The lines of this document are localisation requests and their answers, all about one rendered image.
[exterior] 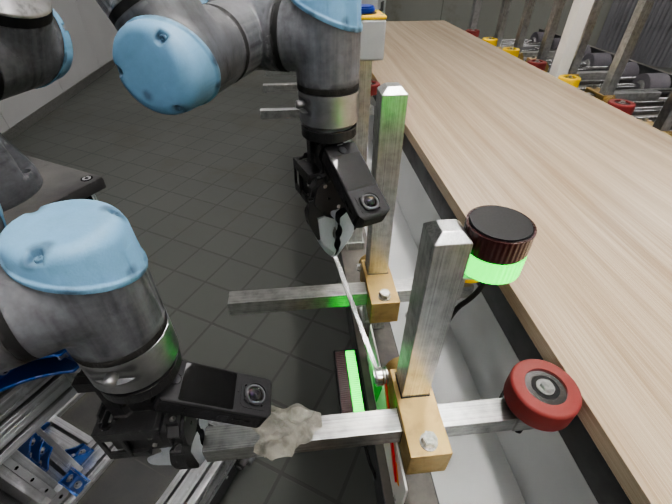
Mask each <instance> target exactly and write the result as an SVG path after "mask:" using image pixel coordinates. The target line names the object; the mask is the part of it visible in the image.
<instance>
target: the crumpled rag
mask: <svg viewBox="0 0 672 504"><path fill-rule="evenodd" d="M321 427H322V418H321V413H320V412H316V411H312V410H309V409H308V408H306V407H304V406H303V405H302V404H299V403H295V404H293V405H291V406H289V407H288V408H285V409H281V408H279V407H276V406H274V405H273V406H272V405H271V415H270V416H269V417H268V418H267V419H266V420H265V421H264V422H263V424H262V425H261V426H260V427H258V428H252V427H251V428H252V429H253V430H254V431H255V432H256V433H257V434H260V435H259V436H260V439H259V440H258V441H257V442H256V444H255V445H254V452H255V453H256V454H258V455H260V456H262V457H264V458H265V457H267V458H268V459H269V460H270V461H271V460H272V461H273V460H274V459H276V458H281V457H292V456H293V454H294V453H293V452H294V450H295V448H297V447H298V445H300V444H306V443H308V442H310V440H311V439H312V440H313V435H314V433H315V432H316V431H317V430H319V429H320V428H321Z"/></svg>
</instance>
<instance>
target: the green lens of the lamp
mask: <svg viewBox="0 0 672 504"><path fill-rule="evenodd" d="M526 258H527V257H526ZM526 258H525V259H523V260H522V261H520V262H517V263H515V264H511V265H496V264H491V263H487V262H484V261H481V260H479V259H477V258H476V257H474V256H472V255H471V254H470V257H469V260H468V264H467V267H466V270H465V274H466V275H467V276H469V277H471V278H472V279H475V280H477V281H480V282H483V283H487V284H494V285H501V284H507V283H510V282H513V281H514V280H516V279H517V278H518V276H519V274H520V272H521V270H522V267H523V265H524V263H525V260H526Z"/></svg>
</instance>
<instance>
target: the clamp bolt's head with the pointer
mask: <svg viewBox="0 0 672 504"><path fill-rule="evenodd" d="M382 370H383V375H384V388H385V398H386V408H387V409H390V404H389V395H388V386H387V385H389V376H388V370H387V368H386V367H384V368H383V369H382ZM372 378H373V383H374V384H376V375H375V371H372ZM390 446H391V455H392V465H393V473H394V479H395V482H397V471H396V461H395V451H394V443H390Z"/></svg>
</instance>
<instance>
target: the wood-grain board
mask: <svg viewBox="0 0 672 504"><path fill-rule="evenodd" d="M371 79H372V80H373V81H378V82H379V83H380V85H382V84H383V83H387V82H398V83H399V84H400V85H401V86H402V87H403V88H404V90H405V91H406V92H407V93H408V102H407V111H406V119H405V128H404V133H405V135H406V136H407V138H408V139H409V141H410V143H411V144H412V146H413V148H414V149H415V151H416V152H417V154H418V156H419V157H420V159H421V161H422V162H423V164H424V166H425V167H426V169H427V170H428V172H429V174H430V175H431V177H432V179H433V180H434V182H435V183H436V185H437V187H438V188H439V190H440V192H441V193H442V195H443V197H444V198H445V200H446V201H447V203H448V205H449V206H450V208H451V210H452V211H453V213H454V214H455V216H456V218H457V219H458V220H459V221H460V222H461V224H462V226H463V227H464V223H465V219H466V216H467V213H468V212H469V211H470V210H472V209H473V208H475V207H479V206H484V205H497V206H503V207H508V208H511V209H514V210H517V211H519V212H521V213H523V214H524V215H526V216H527V217H529V218H530V219H531V220H532V221H533V222H534V224H535V225H536V227H537V234H536V237H535V239H534V241H533V244H532V246H531V248H530V251H529V253H528V255H527V258H526V260H525V263H524V265H523V267H522V270H521V272H520V274H519V276H518V278H517V279H516V280H514V281H513V282H510V283H507V284H501V285H498V286H499V288H500V290H501V291H502V293H503V294H504V296H505V298H506V299H507V301H508V303H509V304H510V306H511V308H512V309H513V311H514V312H515V314H516V316H517V317H518V319H519V321H520V322H521V324H522V325H523V327H524V329H525V330H526V332H527V334H528V335H529V337H530V339H531V340H532V342H533V343H534V345H535V347H536V348H537V350H538V352H539V353H540V355H541V356H542V358H543V360H544V361H547V362H550V363H552V364H554V365H556V366H558V367H560V368H561V369H562V370H564V371H565V372H566V373H567V374H569V375H570V376H571V377H572V379H573V380H574V381H575V382H576V384H577V386H578V387H579V389H580V392H581V395H582V406H581V409H580V411H579V413H578V414H577V415H578V417H579V418H580V420H581V422H582V423H583V425H584V427H585V428H586V430H587V432H588V433H589V435H590V436H591V438H592V440H593V441H594V443H595V445H596V446H597V448H598V449H599V451H600V453H601V454H602V456H603V458H604V459H605V461H606V463H607V464H608V466H609V467H610V469H611V471H612V472H613V474H614V476H615V477H616V479H617V481H618V482H619V484H620V485H621V487H622V489H623V490H624V492H625V494H626V495H627V497H628V498H629V500H630V502H631V503H632V504H672V136H670V135H668V134H666V133H664V132H662V131H660V130H658V129H656V128H654V127H652V126H651V125H649V124H647V123H645V122H643V121H641V120H639V119H637V118H635V117H633V116H631V115H629V114H627V113H625V112H623V111H621V110H619V109H617V108H615V107H613V106H611V105H609V104H607V103H605V102H603V101H601V100H599V99H598V98H596V97H594V96H592V95H590V94H588V93H586V92H584V91H582V90H580V89H578V88H576V87H574V86H572V85H570V84H568V83H566V82H564V81H562V80H560V79H558V78H556V77H554V76H552V75H550V74H548V73H546V72H545V71H543V70H541V69H539V68H537V67H535V66H533V65H531V64H529V63H527V62H525V61H523V60H521V59H519V58H517V57H515V56H513V55H511V54H509V53H507V52H505V51H503V50H501V49H499V48H497V47H495V46H493V45H492V44H490V43H488V42H486V41H484V40H482V39H480V38H478V37H476V36H474V35H472V34H470V33H468V32H466V31H464V30H462V29H460V28H458V27H456V26H454V25H452V24H450V23H448V22H446V21H444V20H440V21H386V31H385V44H384V58H383V60H374V61H372V75H371Z"/></svg>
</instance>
